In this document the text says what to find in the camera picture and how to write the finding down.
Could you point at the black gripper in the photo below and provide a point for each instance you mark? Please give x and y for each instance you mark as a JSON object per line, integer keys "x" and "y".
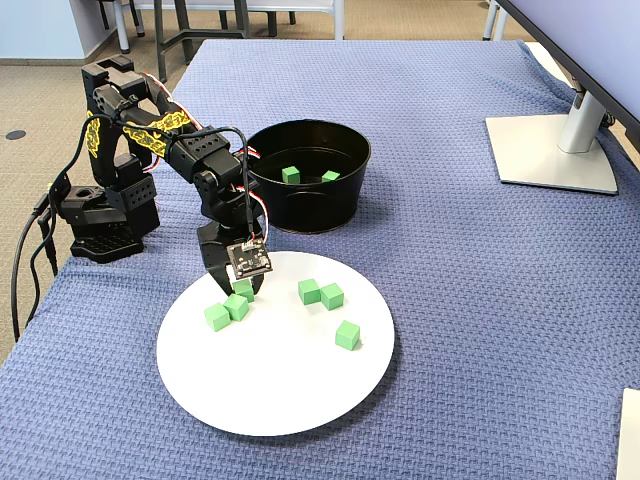
{"x": 212, "y": 251}

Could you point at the green cube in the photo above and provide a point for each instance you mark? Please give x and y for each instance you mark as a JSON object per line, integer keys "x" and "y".
{"x": 290, "y": 174}
{"x": 216, "y": 318}
{"x": 244, "y": 291}
{"x": 330, "y": 176}
{"x": 332, "y": 297}
{"x": 347, "y": 336}
{"x": 236, "y": 307}
{"x": 309, "y": 292}

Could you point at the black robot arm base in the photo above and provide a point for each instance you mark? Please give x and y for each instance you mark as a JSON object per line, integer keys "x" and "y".
{"x": 100, "y": 247}

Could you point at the white round plate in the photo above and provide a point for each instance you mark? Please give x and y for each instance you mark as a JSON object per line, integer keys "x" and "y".
{"x": 280, "y": 390}

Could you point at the black metal bucket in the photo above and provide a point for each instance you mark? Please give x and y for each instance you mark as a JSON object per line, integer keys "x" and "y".
{"x": 325, "y": 210}

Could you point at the blue woven cloth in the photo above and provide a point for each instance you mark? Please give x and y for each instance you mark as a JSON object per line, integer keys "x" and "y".
{"x": 450, "y": 300}

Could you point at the black chair legs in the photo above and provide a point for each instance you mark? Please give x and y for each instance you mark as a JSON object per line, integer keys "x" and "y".
{"x": 138, "y": 22}
{"x": 272, "y": 22}

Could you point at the black round floor outlet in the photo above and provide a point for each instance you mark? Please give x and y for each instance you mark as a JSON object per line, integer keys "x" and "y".
{"x": 15, "y": 134}

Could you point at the silver monitor stand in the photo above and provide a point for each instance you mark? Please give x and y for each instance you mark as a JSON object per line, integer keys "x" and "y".
{"x": 550, "y": 160}

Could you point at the computer monitor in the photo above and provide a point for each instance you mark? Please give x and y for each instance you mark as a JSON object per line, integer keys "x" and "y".
{"x": 600, "y": 40}

